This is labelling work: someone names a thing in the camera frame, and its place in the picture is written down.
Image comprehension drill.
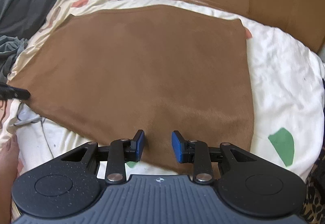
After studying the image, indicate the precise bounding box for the cream bear print bed sheet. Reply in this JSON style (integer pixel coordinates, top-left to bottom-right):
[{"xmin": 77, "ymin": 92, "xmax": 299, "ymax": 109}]
[{"xmin": 0, "ymin": 0, "xmax": 325, "ymax": 217}]

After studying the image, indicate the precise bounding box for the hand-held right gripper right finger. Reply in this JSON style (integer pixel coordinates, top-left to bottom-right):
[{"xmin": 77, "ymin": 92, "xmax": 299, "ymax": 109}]
[{"xmin": 172, "ymin": 131, "xmax": 257, "ymax": 184}]

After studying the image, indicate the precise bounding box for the white striped cloth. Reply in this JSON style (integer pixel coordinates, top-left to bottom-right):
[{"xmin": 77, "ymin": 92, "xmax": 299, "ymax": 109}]
[{"xmin": 8, "ymin": 105, "xmax": 46, "ymax": 127}]

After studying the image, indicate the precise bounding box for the brown printed t-shirt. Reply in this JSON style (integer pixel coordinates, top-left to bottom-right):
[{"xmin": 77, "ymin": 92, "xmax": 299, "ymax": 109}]
[{"xmin": 25, "ymin": 4, "xmax": 255, "ymax": 176}]

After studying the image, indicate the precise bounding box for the grey-green garment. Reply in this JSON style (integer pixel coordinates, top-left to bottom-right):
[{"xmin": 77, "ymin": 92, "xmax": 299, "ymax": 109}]
[{"xmin": 0, "ymin": 35, "xmax": 28, "ymax": 82}]

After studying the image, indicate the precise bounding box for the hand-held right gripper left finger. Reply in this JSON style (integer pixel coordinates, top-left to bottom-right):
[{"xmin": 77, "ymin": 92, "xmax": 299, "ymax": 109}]
[{"xmin": 61, "ymin": 130, "xmax": 145, "ymax": 184}]

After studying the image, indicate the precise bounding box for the person's left foot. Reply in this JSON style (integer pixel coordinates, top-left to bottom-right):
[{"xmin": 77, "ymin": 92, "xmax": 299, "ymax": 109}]
[{"xmin": 0, "ymin": 135, "xmax": 20, "ymax": 224}]

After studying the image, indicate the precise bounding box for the leopard print cloth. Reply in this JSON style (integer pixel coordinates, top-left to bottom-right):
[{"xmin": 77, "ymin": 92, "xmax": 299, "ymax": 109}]
[{"xmin": 302, "ymin": 148, "xmax": 325, "ymax": 224}]

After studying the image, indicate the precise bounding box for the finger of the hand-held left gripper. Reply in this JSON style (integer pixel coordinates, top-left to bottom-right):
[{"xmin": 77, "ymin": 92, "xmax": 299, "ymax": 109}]
[{"xmin": 0, "ymin": 82, "xmax": 30, "ymax": 100}]

